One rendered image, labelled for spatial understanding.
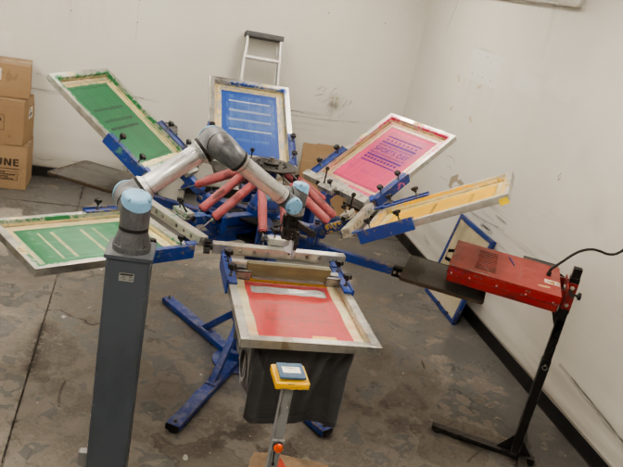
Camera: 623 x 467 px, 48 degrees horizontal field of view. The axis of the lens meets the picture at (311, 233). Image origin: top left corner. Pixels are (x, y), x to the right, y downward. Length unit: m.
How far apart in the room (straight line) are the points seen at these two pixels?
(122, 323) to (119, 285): 0.17
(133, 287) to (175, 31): 4.56
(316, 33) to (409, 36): 0.99
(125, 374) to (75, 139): 4.57
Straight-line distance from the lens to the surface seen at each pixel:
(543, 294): 3.66
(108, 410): 3.14
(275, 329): 2.91
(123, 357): 2.98
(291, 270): 3.27
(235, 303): 2.98
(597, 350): 4.50
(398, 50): 7.52
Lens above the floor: 2.32
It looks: 20 degrees down
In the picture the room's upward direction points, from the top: 12 degrees clockwise
